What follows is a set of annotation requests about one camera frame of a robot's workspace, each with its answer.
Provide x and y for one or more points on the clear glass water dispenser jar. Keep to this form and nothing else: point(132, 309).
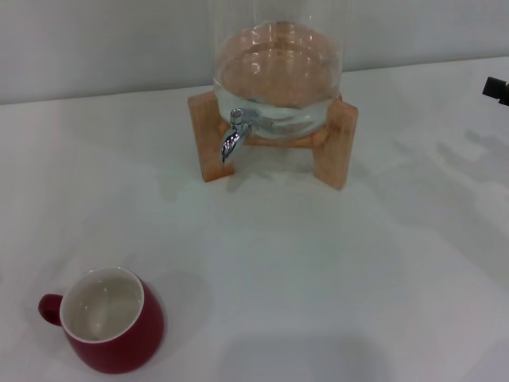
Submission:
point(278, 67)

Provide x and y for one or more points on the red ceramic cup white inside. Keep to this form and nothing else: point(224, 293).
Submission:
point(135, 334)

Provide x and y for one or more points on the chrome faucet tap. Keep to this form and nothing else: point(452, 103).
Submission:
point(234, 137)

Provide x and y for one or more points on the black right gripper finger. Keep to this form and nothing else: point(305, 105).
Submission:
point(497, 89)

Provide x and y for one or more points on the light wooden dispenser stand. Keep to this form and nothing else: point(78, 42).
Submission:
point(332, 151)

